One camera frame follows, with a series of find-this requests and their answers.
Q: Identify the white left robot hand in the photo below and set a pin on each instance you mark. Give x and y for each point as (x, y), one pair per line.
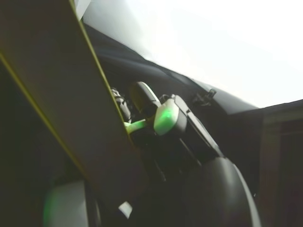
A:
(165, 118)

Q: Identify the yellow book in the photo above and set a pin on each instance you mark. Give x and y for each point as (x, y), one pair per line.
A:
(59, 82)

